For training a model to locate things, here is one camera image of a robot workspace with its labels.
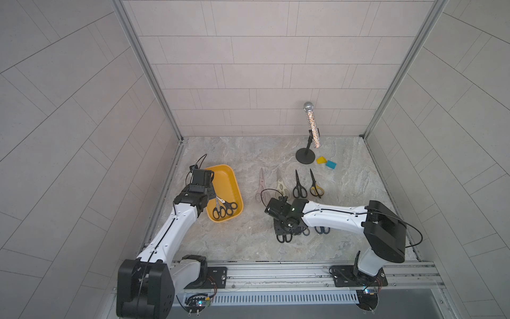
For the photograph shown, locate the large black handled scissors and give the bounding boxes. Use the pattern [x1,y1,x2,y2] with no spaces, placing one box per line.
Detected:
[276,234,293,243]

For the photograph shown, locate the cream kitchen shears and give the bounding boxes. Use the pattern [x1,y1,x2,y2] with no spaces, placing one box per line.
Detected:
[275,168,290,198]

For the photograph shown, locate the yellow plastic storage box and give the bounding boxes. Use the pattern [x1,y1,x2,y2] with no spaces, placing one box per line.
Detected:
[207,164,244,223]

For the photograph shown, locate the small grey scissors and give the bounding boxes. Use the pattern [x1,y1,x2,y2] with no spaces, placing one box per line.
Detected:
[217,196,238,216]

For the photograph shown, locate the pink scissors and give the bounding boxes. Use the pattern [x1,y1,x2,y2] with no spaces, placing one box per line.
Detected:
[255,168,266,203]

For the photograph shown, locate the yellow handled black scissors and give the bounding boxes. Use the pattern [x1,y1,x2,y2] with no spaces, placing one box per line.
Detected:
[309,170,325,198]

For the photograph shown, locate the dark grey handled scissors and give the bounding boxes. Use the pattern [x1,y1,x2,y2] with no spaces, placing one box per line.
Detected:
[212,198,227,220]

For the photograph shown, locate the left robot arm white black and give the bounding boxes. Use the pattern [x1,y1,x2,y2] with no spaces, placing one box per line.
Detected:
[116,186,215,318]

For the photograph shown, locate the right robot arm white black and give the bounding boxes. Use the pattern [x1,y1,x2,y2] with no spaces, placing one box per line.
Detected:
[265,197,407,280]

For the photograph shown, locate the yellow small block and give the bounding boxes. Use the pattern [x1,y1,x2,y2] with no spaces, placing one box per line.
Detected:
[316,156,327,164]

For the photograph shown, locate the teal small block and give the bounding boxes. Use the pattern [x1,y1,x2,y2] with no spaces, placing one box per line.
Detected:
[325,160,337,170]

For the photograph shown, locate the glitter microphone with silver head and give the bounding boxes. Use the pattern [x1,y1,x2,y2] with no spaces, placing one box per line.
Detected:
[304,102,321,148]

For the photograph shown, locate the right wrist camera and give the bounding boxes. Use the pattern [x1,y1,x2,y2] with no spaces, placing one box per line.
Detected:
[264,196,291,220]

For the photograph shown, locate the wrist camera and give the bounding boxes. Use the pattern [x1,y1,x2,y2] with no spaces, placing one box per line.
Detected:
[264,196,291,220]
[189,169,215,193]

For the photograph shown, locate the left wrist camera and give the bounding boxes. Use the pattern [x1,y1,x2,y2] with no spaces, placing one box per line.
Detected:
[189,169,215,193]

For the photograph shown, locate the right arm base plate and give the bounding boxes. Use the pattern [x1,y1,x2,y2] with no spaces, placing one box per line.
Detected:
[329,265,388,288]

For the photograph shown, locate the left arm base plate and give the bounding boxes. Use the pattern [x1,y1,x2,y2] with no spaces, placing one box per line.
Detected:
[185,267,228,290]

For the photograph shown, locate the left circuit board with wires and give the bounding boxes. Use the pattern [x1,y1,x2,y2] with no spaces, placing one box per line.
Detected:
[176,285,218,316]

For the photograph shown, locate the circuit board with wires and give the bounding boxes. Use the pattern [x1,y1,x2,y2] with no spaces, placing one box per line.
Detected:
[176,285,218,316]
[355,284,382,312]

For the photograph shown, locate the right circuit board with wires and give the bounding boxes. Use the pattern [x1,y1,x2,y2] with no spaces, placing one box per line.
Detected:
[355,284,382,312]

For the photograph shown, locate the aluminium mounting rail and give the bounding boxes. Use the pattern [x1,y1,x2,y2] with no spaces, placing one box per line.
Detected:
[176,261,444,300]

